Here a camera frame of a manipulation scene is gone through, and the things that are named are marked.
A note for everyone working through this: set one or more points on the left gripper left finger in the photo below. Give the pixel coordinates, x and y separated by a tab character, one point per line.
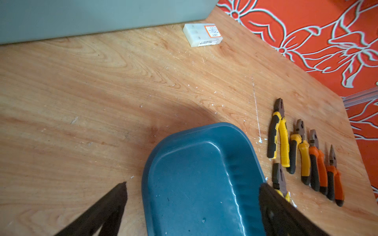
104	216

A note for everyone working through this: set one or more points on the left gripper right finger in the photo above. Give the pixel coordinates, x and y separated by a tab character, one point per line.
280	218

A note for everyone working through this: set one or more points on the orange black small pliers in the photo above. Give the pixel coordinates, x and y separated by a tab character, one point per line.
319	178

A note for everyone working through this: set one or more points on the orange long nose pliers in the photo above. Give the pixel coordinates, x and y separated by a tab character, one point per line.
335	189

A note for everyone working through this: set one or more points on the yellow black small pliers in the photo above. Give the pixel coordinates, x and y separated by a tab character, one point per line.
299	143

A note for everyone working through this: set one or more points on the teal plastic storage box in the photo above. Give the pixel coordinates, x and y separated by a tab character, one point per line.
203	182

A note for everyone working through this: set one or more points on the yellow black combination pliers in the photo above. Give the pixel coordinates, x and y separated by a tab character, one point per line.
278	134

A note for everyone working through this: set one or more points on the small white labelled box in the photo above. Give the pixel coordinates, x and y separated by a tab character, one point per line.
202	34

